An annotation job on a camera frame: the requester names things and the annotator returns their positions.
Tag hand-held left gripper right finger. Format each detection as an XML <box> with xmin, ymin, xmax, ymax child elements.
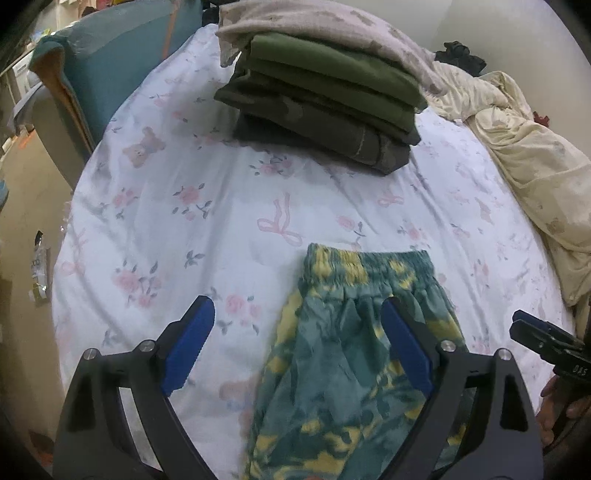
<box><xmin>381</xmin><ymin>298</ymin><xmax>546</xmax><ymax>480</ymax></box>

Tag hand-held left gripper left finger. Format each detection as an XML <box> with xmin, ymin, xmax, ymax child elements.
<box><xmin>53</xmin><ymin>295</ymin><xmax>217</xmax><ymax>480</ymax></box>

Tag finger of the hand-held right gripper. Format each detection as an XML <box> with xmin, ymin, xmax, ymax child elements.
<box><xmin>512</xmin><ymin>310</ymin><xmax>578</xmax><ymax>348</ymax></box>
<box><xmin>509</xmin><ymin>320</ymin><xmax>571</xmax><ymax>367</ymax></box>

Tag green yellow floral pants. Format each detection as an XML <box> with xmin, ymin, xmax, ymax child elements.
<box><xmin>244</xmin><ymin>243</ymin><xmax>472</xmax><ymax>480</ymax></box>

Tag dark camouflage folded pants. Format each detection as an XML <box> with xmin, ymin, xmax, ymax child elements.
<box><xmin>232</xmin><ymin>112</ymin><xmax>413</xmax><ymax>176</ymax></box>

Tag person's right hand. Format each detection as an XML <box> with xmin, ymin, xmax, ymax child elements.
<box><xmin>540</xmin><ymin>376</ymin><xmax>572</xmax><ymax>446</ymax></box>

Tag white plastic packet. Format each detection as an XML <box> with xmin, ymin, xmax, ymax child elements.
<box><xmin>30</xmin><ymin>230</ymin><xmax>52</xmax><ymax>304</ymax></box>

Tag cream printed blanket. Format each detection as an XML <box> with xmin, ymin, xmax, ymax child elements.
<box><xmin>428</xmin><ymin>60</ymin><xmax>591</xmax><ymax>309</ymax></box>

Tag olive green folded garment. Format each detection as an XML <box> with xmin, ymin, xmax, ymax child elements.
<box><xmin>236</xmin><ymin>56</ymin><xmax>417</xmax><ymax>134</ymax></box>
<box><xmin>249</xmin><ymin>32</ymin><xmax>429</xmax><ymax>112</ymax></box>

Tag black cloth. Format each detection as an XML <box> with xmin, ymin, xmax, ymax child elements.
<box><xmin>434</xmin><ymin>41</ymin><xmax>488</xmax><ymax>77</ymax></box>

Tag teal armchair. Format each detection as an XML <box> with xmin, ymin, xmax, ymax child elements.
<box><xmin>28</xmin><ymin>0</ymin><xmax>205</xmax><ymax>191</ymax></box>

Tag white appliance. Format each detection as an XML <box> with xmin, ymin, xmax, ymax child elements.
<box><xmin>0</xmin><ymin>44</ymin><xmax>47</xmax><ymax>123</ymax></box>

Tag beige printed folded cloth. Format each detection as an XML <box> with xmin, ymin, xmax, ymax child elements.
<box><xmin>216</xmin><ymin>0</ymin><xmax>450</xmax><ymax>100</ymax></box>

